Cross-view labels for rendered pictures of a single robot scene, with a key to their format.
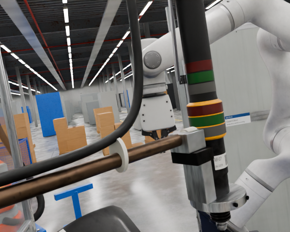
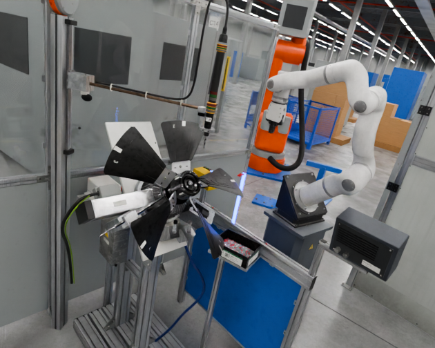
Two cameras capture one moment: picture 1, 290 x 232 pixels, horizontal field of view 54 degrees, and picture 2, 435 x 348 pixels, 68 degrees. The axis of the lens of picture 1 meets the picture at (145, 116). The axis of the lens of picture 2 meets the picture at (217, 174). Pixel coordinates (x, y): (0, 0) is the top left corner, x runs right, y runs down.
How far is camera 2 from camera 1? 1.31 m
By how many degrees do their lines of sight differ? 48
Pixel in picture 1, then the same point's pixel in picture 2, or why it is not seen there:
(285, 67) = (361, 121)
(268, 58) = not seen: hidden behind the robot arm
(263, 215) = (429, 275)
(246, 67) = not seen: outside the picture
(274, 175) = (331, 185)
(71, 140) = (387, 132)
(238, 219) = (303, 197)
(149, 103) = (272, 105)
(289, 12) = (358, 85)
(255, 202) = (315, 194)
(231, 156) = (429, 204)
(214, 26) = (314, 77)
